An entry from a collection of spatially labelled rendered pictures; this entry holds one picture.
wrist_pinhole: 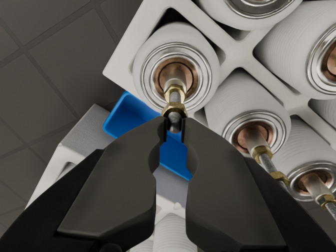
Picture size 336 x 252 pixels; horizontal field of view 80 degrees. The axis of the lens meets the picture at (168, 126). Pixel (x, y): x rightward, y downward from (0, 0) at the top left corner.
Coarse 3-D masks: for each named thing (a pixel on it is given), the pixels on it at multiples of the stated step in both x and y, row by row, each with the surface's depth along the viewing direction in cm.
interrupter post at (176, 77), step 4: (168, 72) 21; (172, 72) 20; (176, 72) 20; (180, 72) 20; (168, 76) 19; (172, 76) 19; (176, 76) 19; (180, 76) 19; (184, 76) 20; (168, 80) 18; (172, 80) 18; (176, 80) 18; (180, 80) 18; (184, 80) 19; (164, 84) 19; (168, 84) 19; (180, 84) 19; (184, 84) 19; (164, 88) 19; (184, 88) 19
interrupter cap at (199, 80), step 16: (160, 48) 20; (176, 48) 20; (192, 48) 19; (144, 64) 20; (160, 64) 20; (176, 64) 21; (192, 64) 20; (208, 64) 20; (144, 80) 21; (160, 80) 22; (192, 80) 21; (208, 80) 21; (160, 96) 22; (192, 96) 22
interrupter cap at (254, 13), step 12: (228, 0) 17; (240, 0) 17; (252, 0) 17; (264, 0) 17; (276, 0) 17; (288, 0) 17; (240, 12) 18; (252, 12) 18; (264, 12) 18; (276, 12) 18
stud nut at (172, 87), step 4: (172, 84) 17; (176, 84) 18; (168, 88) 17; (172, 88) 17; (176, 88) 17; (180, 88) 17; (164, 92) 18; (168, 92) 17; (180, 92) 17; (184, 92) 18; (164, 96) 17; (168, 96) 17; (184, 96) 17; (168, 100) 18
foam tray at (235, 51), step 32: (160, 0) 24; (192, 0) 33; (128, 32) 26; (224, 32) 25; (256, 32) 25; (128, 64) 28; (224, 64) 27; (256, 64) 27; (288, 96) 29; (320, 128) 32
